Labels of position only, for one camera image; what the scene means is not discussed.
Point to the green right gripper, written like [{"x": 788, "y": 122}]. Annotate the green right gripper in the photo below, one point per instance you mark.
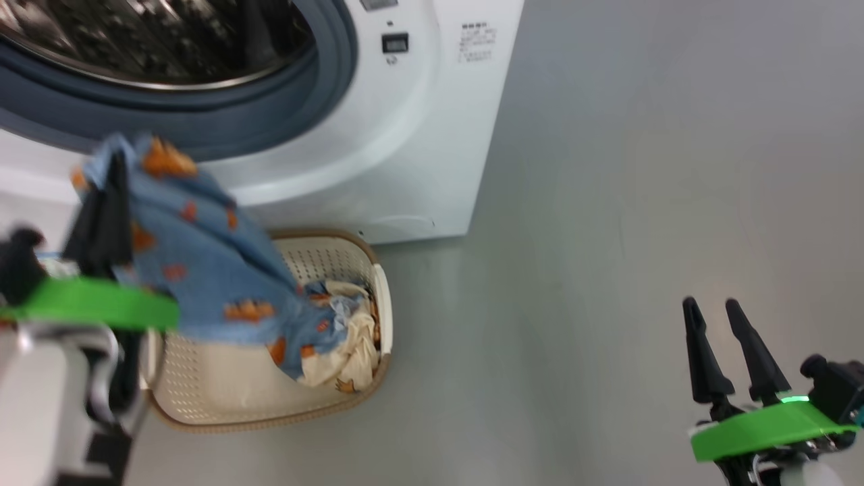
[{"x": 763, "y": 428}]

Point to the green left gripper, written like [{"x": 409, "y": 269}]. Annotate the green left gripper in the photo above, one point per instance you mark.
[{"x": 94, "y": 304}]

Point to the blue garment with orange print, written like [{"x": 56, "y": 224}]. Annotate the blue garment with orange print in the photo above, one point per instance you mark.
[{"x": 202, "y": 270}]

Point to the cream cartoon print garment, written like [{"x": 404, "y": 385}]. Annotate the cream cartoon print garment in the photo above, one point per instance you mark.
[{"x": 351, "y": 351}]

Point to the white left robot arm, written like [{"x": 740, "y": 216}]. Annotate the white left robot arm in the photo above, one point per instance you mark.
[{"x": 54, "y": 405}]

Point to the cream perforated laundry basket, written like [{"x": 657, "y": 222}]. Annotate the cream perforated laundry basket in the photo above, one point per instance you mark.
[{"x": 229, "y": 391}]

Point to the grey rubber door gasket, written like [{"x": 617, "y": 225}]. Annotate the grey rubber door gasket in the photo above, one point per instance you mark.
[{"x": 283, "y": 108}]

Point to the white front-load washing machine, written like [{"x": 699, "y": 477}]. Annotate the white front-load washing machine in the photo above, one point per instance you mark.
[{"x": 418, "y": 148}]

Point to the black door lock socket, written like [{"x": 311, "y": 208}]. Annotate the black door lock socket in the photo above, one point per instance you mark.
[{"x": 395, "y": 43}]

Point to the steel washer drum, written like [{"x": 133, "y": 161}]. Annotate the steel washer drum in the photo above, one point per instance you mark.
[{"x": 169, "y": 40}]

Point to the round washer filter cover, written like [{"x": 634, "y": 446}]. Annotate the round washer filter cover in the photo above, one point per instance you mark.
[{"x": 405, "y": 223}]

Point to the printed text label on washer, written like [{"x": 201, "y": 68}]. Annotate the printed text label on washer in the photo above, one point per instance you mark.
[{"x": 478, "y": 42}]

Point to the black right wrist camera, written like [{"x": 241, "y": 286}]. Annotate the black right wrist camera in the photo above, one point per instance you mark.
[{"x": 837, "y": 388}]

